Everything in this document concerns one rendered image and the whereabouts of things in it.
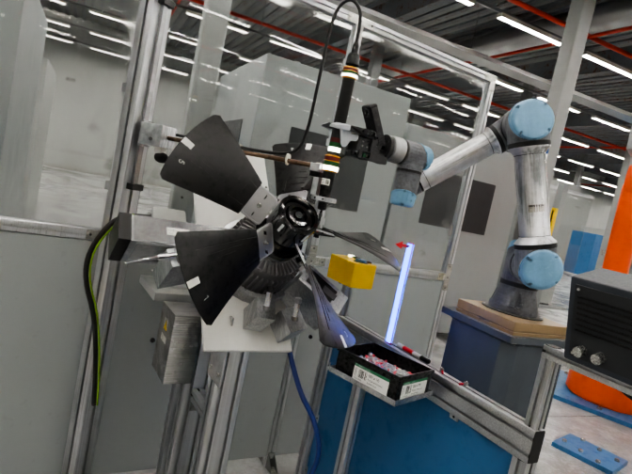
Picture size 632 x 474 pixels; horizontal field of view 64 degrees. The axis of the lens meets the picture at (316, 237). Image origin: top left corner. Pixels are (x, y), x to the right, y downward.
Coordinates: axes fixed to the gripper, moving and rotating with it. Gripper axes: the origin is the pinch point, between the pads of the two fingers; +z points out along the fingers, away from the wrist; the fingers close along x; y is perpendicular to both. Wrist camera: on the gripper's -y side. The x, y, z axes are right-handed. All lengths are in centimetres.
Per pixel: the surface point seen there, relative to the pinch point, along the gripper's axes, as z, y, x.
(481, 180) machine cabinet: -339, -28, 270
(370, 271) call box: -40, 43, 23
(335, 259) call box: -33, 42, 35
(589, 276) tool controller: -36, 24, -59
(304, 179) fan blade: 0.1, 16.0, 8.3
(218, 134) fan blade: 26.9, 9.3, 9.3
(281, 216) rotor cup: 11.9, 26.6, -6.8
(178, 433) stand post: 15, 105, 31
